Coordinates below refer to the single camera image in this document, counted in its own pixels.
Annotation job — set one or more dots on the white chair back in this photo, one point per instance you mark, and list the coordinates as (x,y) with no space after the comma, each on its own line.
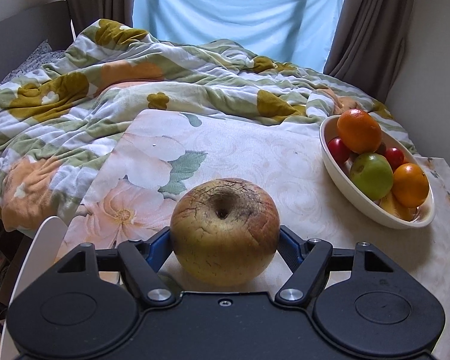
(41,254)

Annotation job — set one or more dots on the green apple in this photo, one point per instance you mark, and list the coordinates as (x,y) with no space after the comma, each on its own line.
(372,175)

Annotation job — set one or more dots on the patterned grey pillow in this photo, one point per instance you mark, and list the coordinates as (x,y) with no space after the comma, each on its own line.
(41,55)

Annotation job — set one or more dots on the brown right curtain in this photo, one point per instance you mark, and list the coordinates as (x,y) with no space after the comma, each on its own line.
(369,44)

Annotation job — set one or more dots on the grey headboard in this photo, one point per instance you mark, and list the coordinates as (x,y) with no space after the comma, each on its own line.
(22,33)

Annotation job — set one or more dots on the striped floral duvet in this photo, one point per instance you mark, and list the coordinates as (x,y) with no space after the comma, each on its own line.
(59,122)

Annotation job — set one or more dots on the red cherry tomato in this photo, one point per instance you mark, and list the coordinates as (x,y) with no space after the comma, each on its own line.
(338,150)
(395,157)

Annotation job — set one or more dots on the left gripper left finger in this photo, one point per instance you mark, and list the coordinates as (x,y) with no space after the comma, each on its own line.
(141,261)

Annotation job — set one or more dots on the large orange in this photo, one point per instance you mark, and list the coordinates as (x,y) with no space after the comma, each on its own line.
(359,131)

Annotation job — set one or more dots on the cream oval fruit bowl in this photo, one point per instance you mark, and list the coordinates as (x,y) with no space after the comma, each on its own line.
(387,211)

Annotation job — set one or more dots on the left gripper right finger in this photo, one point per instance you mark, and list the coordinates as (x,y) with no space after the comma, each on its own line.
(308,262)

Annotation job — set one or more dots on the yellow russet apple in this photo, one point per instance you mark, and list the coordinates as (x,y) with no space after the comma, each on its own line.
(225,232)

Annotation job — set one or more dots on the light blue sheet curtain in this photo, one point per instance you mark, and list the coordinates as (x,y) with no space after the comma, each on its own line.
(295,31)

